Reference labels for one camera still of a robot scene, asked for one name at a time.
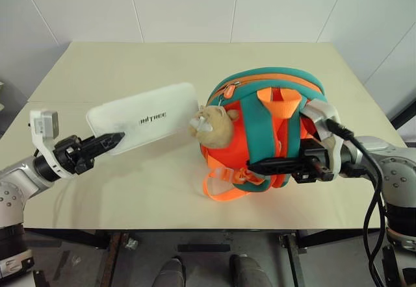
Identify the orange and teal backpack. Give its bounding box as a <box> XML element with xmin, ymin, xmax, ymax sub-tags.
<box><xmin>198</xmin><ymin>69</ymin><xmax>328</xmax><ymax>204</ymax></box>

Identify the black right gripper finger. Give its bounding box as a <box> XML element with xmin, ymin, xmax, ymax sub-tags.
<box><xmin>245</xmin><ymin>156</ymin><xmax>302</xmax><ymax>176</ymax></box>

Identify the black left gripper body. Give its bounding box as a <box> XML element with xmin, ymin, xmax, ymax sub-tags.
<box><xmin>53</xmin><ymin>134</ymin><xmax>99</xmax><ymax>175</ymax></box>

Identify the white pouch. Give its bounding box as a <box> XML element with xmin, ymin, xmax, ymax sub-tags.
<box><xmin>85</xmin><ymin>81</ymin><xmax>200</xmax><ymax>156</ymax></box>

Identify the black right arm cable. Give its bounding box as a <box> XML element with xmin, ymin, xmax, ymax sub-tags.
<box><xmin>326</xmin><ymin>117</ymin><xmax>388</xmax><ymax>287</ymax></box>

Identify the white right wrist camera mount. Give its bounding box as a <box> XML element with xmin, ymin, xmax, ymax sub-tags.
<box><xmin>303</xmin><ymin>101</ymin><xmax>346</xmax><ymax>175</ymax></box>

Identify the black metal table frame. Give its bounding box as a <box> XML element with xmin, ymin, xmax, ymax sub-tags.
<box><xmin>24</xmin><ymin>227</ymin><xmax>391</xmax><ymax>287</ymax></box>

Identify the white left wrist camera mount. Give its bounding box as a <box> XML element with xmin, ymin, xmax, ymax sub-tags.
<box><xmin>29</xmin><ymin>108</ymin><xmax>79</xmax><ymax>180</ymax></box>

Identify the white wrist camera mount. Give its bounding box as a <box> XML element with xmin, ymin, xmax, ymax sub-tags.
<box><xmin>29</xmin><ymin>108</ymin><xmax>79</xmax><ymax>180</ymax></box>
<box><xmin>303</xmin><ymin>101</ymin><xmax>346</xmax><ymax>175</ymax></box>

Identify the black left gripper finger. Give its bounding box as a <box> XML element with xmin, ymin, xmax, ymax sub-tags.
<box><xmin>92</xmin><ymin>132</ymin><xmax>126</xmax><ymax>155</ymax></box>
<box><xmin>86</xmin><ymin>149</ymin><xmax>111</xmax><ymax>168</ymax></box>

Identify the beige plush toy charm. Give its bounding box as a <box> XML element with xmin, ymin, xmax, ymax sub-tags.
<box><xmin>188</xmin><ymin>105</ymin><xmax>242</xmax><ymax>149</ymax></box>

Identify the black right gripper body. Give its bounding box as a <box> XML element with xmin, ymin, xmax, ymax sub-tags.
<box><xmin>292</xmin><ymin>138</ymin><xmax>336</xmax><ymax>184</ymax></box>

